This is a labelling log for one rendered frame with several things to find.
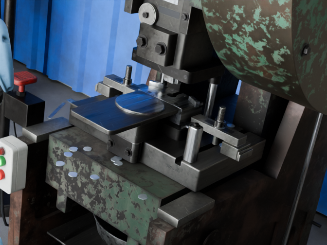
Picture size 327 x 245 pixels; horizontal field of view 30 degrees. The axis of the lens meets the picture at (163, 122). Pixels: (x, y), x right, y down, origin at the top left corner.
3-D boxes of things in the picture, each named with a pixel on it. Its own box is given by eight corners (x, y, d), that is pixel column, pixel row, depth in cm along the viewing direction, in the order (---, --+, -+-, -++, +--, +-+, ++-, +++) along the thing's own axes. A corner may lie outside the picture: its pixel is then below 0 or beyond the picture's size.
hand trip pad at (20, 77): (17, 108, 162) (18, 81, 159) (3, 100, 165) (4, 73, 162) (38, 102, 167) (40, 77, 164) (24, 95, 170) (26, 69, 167)
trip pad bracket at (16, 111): (24, 167, 167) (28, 101, 159) (2, 153, 172) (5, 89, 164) (41, 161, 171) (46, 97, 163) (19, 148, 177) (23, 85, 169)
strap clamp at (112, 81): (136, 111, 167) (142, 76, 162) (94, 90, 176) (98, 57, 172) (151, 107, 171) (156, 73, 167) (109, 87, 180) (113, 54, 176)
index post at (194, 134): (190, 164, 143) (198, 127, 140) (181, 158, 145) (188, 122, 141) (198, 160, 146) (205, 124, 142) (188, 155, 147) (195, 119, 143)
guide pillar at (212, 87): (208, 119, 162) (217, 69, 156) (201, 116, 163) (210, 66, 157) (212, 117, 163) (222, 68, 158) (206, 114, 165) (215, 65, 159)
